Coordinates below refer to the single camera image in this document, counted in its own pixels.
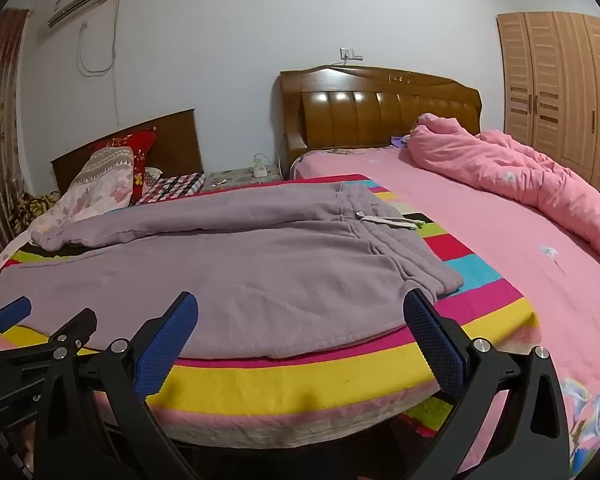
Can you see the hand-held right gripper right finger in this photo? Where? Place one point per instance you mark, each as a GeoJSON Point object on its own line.
{"type": "Point", "coordinates": [435, 347]}

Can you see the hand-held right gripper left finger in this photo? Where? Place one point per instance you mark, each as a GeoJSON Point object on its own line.
{"type": "Point", "coordinates": [166, 347]}

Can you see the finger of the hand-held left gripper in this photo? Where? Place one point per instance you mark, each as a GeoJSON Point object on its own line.
{"type": "Point", "coordinates": [11, 311]}
{"type": "Point", "coordinates": [77, 325]}

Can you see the purple pants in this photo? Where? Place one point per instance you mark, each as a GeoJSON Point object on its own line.
{"type": "Point", "coordinates": [255, 270]}

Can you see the leopard print blanket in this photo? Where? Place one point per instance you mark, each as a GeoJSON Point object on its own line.
{"type": "Point", "coordinates": [30, 207]}

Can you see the floral pink white pillow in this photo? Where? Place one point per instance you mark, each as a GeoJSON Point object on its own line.
{"type": "Point", "coordinates": [80, 206]}

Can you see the colourful striped blanket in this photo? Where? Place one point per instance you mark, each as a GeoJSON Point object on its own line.
{"type": "Point", "coordinates": [290, 385]}

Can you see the pink bed sheet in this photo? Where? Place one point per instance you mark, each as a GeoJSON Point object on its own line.
{"type": "Point", "coordinates": [480, 220]}

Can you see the grey patterned pillow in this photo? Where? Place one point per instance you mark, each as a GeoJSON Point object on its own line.
{"type": "Point", "coordinates": [105, 165]}

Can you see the red black checkered sheet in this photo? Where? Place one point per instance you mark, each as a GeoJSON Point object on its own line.
{"type": "Point", "coordinates": [180, 183]}

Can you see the floral striped curtain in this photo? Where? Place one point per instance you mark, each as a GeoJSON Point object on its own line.
{"type": "Point", "coordinates": [0, 135]}

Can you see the red embroidered pillow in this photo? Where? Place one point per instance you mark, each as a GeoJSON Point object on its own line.
{"type": "Point", "coordinates": [142, 155]}

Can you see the cloth-covered nightstand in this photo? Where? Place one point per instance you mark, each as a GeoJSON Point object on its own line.
{"type": "Point", "coordinates": [235, 177]}

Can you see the pink quilt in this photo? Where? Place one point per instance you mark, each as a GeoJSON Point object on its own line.
{"type": "Point", "coordinates": [530, 175]}

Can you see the white power strip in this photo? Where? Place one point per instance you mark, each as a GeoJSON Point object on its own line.
{"type": "Point", "coordinates": [260, 170]}

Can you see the small purple cloth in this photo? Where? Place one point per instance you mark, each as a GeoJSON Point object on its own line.
{"type": "Point", "coordinates": [399, 141]}

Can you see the small dark wooden headboard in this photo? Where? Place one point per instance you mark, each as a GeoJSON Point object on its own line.
{"type": "Point", "coordinates": [180, 135]}

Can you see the large wooden padded headboard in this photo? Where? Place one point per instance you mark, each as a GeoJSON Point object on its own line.
{"type": "Point", "coordinates": [360, 115]}

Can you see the light wooden wardrobe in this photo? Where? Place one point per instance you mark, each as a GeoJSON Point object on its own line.
{"type": "Point", "coordinates": [555, 90]}

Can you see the white wall socket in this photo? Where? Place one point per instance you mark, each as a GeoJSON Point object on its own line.
{"type": "Point", "coordinates": [347, 53]}

